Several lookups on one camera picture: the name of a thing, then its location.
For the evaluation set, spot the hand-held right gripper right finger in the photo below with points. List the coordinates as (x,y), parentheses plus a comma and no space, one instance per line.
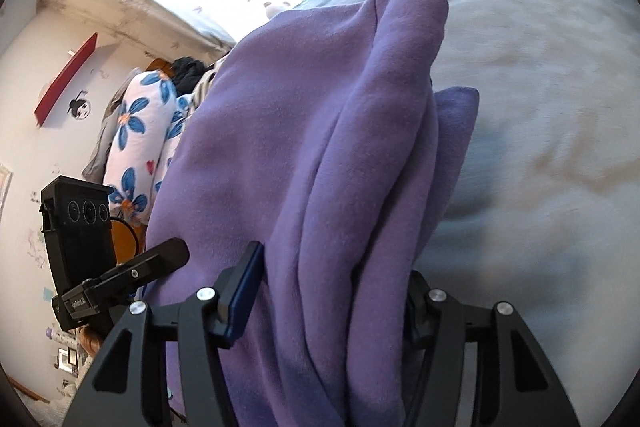
(440,322)

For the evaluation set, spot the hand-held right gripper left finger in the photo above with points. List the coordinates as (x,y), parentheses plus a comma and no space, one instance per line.
(245,297)

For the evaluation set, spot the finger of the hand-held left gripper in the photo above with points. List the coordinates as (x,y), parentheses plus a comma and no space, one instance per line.
(150,262)

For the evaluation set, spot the purple zip hoodie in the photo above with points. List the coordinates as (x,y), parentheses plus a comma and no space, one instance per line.
(300,132)

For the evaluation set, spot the grey cloth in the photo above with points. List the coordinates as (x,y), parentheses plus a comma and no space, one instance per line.
(105,142)

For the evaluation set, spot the blue floral rolled quilt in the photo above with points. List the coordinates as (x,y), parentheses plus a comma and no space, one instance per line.
(135,122)

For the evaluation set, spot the dark cloth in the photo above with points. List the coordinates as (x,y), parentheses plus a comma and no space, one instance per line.
(187,69)

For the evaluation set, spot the beige curtain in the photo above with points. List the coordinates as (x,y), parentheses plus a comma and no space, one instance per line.
(125,2)

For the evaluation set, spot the grey bed blanket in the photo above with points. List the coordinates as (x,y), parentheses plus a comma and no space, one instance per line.
(540,107)

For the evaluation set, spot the white plush toy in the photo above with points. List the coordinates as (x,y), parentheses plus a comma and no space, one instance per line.
(277,10)

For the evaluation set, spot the cartoon wall sticker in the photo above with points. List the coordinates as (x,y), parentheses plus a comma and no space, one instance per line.
(80,107)

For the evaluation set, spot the red wall shelf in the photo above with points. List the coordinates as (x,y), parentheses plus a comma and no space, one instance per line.
(65,79)

